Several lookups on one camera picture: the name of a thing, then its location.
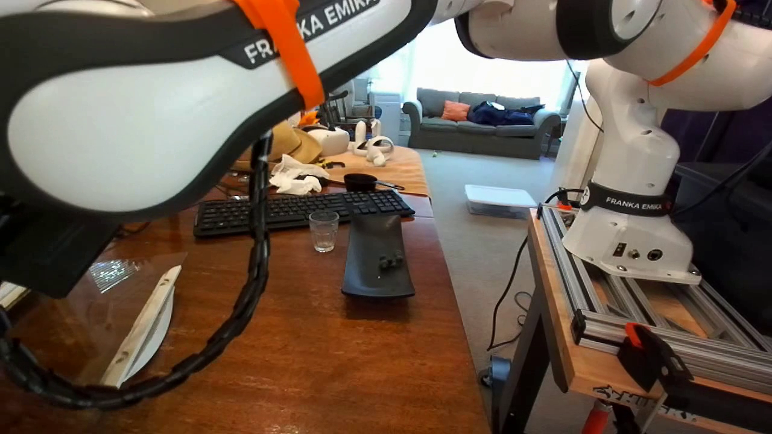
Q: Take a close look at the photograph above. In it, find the white toaster oven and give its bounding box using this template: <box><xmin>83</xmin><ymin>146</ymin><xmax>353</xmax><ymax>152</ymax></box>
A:
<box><xmin>0</xmin><ymin>250</ymin><xmax>194</xmax><ymax>392</ymax></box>

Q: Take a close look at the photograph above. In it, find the small black bowl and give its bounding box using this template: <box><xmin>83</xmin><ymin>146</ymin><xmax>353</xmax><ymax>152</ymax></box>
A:
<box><xmin>342</xmin><ymin>172</ymin><xmax>382</xmax><ymax>193</ymax></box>

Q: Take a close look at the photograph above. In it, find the small clear glass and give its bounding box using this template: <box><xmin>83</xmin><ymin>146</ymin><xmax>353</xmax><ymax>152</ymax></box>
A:
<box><xmin>307</xmin><ymin>210</ymin><xmax>342</xmax><ymax>255</ymax></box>

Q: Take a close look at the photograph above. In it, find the white VR controller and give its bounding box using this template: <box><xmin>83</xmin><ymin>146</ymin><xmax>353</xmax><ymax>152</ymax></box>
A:
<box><xmin>349</xmin><ymin>117</ymin><xmax>398</xmax><ymax>167</ymax></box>

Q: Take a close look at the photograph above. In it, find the black computer keyboard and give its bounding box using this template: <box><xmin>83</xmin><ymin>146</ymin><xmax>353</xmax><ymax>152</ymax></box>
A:
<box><xmin>190</xmin><ymin>189</ymin><xmax>417</xmax><ymax>240</ymax></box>

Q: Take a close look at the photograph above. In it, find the white VR headset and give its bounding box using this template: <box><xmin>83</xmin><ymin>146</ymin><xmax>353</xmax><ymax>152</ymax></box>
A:
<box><xmin>311</xmin><ymin>126</ymin><xmax>353</xmax><ymax>157</ymax></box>

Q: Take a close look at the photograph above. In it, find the white crumpled cloth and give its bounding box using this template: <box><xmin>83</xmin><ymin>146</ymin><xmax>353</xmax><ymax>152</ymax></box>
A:
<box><xmin>269</xmin><ymin>152</ymin><xmax>334</xmax><ymax>198</ymax></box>

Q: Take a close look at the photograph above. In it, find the white flat box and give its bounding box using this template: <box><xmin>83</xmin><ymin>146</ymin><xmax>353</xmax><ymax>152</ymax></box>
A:
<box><xmin>463</xmin><ymin>180</ymin><xmax>538</xmax><ymax>216</ymax></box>

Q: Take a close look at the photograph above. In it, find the straw sun hat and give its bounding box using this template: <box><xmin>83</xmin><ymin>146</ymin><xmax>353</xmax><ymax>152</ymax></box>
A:
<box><xmin>269</xmin><ymin>117</ymin><xmax>327</xmax><ymax>168</ymax></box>

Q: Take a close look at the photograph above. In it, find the orange cushion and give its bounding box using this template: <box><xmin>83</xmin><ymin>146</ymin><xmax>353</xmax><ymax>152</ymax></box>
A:
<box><xmin>440</xmin><ymin>99</ymin><xmax>473</xmax><ymax>122</ymax></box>

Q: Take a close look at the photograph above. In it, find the grey sofa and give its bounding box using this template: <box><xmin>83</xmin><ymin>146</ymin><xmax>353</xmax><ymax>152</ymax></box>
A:
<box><xmin>400</xmin><ymin>85</ymin><xmax>570</xmax><ymax>158</ymax></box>

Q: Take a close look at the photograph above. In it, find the blue blanket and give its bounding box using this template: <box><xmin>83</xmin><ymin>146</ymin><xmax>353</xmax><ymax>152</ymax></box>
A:
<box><xmin>469</xmin><ymin>99</ymin><xmax>544</xmax><ymax>128</ymax></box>

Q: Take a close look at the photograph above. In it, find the wooden workbench board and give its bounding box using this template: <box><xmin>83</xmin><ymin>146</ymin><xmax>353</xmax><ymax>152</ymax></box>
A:
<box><xmin>526</xmin><ymin>214</ymin><xmax>670</xmax><ymax>404</ymax></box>

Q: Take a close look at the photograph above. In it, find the black orange clamp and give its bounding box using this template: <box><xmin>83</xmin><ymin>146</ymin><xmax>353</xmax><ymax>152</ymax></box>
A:
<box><xmin>616</xmin><ymin>321</ymin><xmax>694</xmax><ymax>395</ymax></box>

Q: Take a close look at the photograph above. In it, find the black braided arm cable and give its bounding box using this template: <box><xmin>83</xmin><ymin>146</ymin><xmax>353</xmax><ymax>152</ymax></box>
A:
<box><xmin>0</xmin><ymin>135</ymin><xmax>274</xmax><ymax>412</ymax></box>

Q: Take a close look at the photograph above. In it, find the black power cable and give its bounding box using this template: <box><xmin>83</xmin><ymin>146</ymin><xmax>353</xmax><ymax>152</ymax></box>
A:
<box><xmin>486</xmin><ymin>232</ymin><xmax>538</xmax><ymax>351</ymax></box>

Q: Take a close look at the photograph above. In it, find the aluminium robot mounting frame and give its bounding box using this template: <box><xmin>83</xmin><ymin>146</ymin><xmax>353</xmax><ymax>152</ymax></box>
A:
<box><xmin>538</xmin><ymin>201</ymin><xmax>772</xmax><ymax>395</ymax></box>

